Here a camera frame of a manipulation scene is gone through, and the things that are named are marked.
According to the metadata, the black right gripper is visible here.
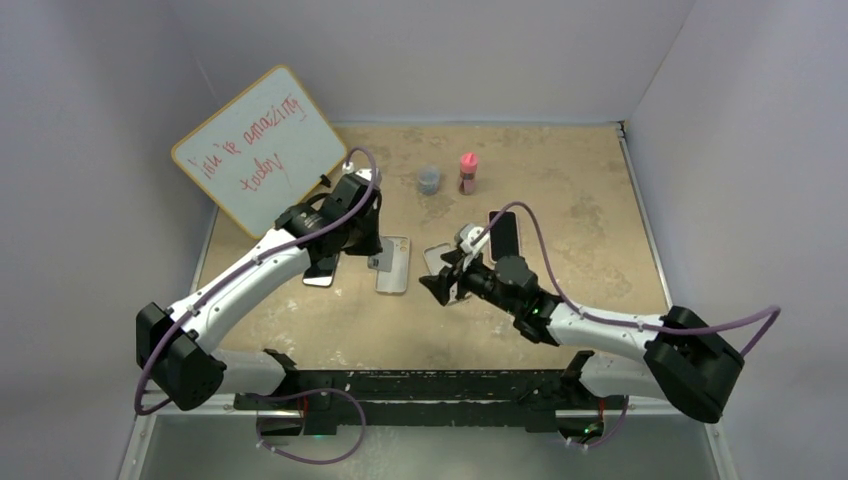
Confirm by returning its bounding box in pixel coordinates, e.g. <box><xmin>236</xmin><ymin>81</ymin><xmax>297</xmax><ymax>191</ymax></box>
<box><xmin>421</xmin><ymin>248</ymin><xmax>520</xmax><ymax>315</ymax></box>

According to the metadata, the beige phone case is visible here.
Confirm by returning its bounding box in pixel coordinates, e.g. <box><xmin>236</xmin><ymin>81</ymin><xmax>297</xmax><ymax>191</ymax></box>
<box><xmin>424</xmin><ymin>243</ymin><xmax>468</xmax><ymax>306</ymax></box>

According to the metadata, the white phone case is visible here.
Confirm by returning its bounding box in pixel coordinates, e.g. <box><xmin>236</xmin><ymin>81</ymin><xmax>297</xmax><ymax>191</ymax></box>
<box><xmin>369</xmin><ymin>236</ymin><xmax>411</xmax><ymax>295</ymax></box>

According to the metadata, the phone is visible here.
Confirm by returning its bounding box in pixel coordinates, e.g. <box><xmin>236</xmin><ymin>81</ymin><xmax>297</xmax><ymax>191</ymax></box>
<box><xmin>302</xmin><ymin>254</ymin><xmax>340</xmax><ymax>288</ymax></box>
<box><xmin>489</xmin><ymin>211</ymin><xmax>521</xmax><ymax>262</ymax></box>

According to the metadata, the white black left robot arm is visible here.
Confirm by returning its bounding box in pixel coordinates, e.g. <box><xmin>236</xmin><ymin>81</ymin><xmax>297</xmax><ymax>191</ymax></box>
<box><xmin>135</xmin><ymin>169</ymin><xmax>382</xmax><ymax>415</ymax></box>

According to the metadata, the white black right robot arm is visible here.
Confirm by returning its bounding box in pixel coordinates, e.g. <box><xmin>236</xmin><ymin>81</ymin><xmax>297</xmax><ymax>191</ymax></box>
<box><xmin>419</xmin><ymin>250</ymin><xmax>745</xmax><ymax>424</ymax></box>

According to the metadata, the clear plastic cup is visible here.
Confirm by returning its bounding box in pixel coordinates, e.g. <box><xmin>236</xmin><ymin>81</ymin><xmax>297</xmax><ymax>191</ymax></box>
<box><xmin>417</xmin><ymin>165</ymin><xmax>441</xmax><ymax>196</ymax></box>

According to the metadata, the yellow framed whiteboard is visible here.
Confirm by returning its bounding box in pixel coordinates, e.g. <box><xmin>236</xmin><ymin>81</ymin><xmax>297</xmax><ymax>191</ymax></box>
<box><xmin>171</xmin><ymin>65</ymin><xmax>347</xmax><ymax>239</ymax></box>

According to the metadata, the pink capped marker jar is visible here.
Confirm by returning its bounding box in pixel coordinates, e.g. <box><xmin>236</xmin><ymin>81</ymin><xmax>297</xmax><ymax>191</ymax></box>
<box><xmin>458</xmin><ymin>152</ymin><xmax>479</xmax><ymax>195</ymax></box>

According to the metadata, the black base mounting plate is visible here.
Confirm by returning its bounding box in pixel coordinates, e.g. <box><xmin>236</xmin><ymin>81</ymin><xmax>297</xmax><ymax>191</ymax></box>
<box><xmin>291</xmin><ymin>369</ymin><xmax>627</xmax><ymax>435</ymax></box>

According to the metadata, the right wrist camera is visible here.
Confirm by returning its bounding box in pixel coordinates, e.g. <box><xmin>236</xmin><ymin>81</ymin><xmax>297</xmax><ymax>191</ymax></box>
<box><xmin>456</xmin><ymin>223</ymin><xmax>490</xmax><ymax>271</ymax></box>

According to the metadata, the aluminium table edge rail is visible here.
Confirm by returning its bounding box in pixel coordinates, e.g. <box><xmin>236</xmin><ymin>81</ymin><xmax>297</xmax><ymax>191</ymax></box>
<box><xmin>613</xmin><ymin>121</ymin><xmax>673</xmax><ymax>311</ymax></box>

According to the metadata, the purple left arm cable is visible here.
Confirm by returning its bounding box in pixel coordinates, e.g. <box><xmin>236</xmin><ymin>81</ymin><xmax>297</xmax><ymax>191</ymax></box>
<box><xmin>133</xmin><ymin>146</ymin><xmax>380</xmax><ymax>417</ymax></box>

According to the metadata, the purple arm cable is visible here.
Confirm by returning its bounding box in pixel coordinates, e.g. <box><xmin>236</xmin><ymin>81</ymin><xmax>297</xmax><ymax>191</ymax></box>
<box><xmin>473</xmin><ymin>201</ymin><xmax>783</xmax><ymax>359</ymax></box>
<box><xmin>133</xmin><ymin>146</ymin><xmax>380</xmax><ymax>417</ymax></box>

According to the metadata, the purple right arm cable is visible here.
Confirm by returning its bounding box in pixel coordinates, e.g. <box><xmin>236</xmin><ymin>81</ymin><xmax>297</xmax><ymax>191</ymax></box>
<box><xmin>473</xmin><ymin>201</ymin><xmax>783</xmax><ymax>359</ymax></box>

